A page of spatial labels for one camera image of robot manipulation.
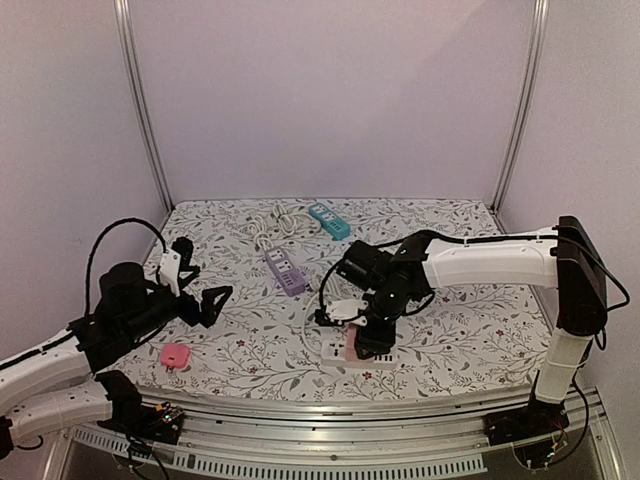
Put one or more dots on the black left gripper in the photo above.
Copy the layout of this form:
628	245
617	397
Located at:
207	314

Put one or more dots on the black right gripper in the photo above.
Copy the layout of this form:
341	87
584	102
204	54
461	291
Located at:
377	333

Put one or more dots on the light pink cube socket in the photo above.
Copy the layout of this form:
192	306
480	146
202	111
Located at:
350	346

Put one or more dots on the pink plug adapter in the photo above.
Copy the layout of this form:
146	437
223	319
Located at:
175	357

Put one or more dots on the white power strip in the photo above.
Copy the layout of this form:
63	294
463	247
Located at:
337	354

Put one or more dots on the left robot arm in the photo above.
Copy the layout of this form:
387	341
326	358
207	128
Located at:
70	379

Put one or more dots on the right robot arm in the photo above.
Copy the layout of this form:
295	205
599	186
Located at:
561	257

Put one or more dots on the floral patterned table mat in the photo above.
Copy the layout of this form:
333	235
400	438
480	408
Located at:
265	344

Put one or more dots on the purple power strip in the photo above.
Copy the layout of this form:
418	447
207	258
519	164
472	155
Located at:
287	274

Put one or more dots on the teal power strip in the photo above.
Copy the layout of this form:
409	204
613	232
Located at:
333	224

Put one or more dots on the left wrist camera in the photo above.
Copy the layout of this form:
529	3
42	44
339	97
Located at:
168	271

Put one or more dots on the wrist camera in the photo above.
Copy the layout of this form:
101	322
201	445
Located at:
341	312
168	271

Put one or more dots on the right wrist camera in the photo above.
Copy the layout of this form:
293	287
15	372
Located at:
341	312

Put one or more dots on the aluminium front rail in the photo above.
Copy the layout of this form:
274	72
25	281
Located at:
427	438

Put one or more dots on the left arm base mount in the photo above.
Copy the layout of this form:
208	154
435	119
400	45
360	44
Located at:
162	423

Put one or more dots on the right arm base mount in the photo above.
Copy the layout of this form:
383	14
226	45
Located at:
534	419

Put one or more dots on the left aluminium frame post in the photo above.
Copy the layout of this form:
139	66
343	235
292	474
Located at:
133	73

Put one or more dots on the aluminium frame post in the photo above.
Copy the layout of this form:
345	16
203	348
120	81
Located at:
526	95
133	73

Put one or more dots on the right aluminium frame post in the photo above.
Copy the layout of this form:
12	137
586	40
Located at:
526	95

